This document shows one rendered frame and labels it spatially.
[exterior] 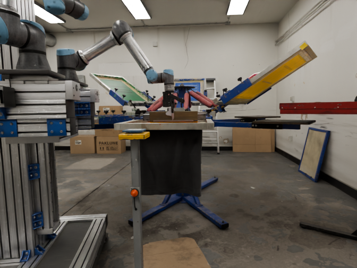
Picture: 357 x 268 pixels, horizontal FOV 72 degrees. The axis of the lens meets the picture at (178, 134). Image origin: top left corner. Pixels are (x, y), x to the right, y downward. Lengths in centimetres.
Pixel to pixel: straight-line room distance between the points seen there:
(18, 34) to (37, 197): 90
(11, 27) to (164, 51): 522
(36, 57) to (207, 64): 515
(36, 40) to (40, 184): 81
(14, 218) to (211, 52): 540
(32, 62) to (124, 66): 521
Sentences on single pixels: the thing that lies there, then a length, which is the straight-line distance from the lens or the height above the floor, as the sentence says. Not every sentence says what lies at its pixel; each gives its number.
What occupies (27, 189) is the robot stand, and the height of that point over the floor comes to 63.
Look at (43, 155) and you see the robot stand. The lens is 164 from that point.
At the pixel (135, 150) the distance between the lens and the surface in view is 127.
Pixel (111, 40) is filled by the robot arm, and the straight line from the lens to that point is 194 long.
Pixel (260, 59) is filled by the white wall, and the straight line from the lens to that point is 638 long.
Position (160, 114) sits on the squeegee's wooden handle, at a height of 103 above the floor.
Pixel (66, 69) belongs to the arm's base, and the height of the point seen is 134.
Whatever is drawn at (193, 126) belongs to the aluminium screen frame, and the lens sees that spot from 141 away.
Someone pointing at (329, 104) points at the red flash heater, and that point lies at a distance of 214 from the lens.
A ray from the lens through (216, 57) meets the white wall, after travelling 626.
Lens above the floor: 108
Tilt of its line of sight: 6 degrees down
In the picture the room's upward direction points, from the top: 1 degrees counter-clockwise
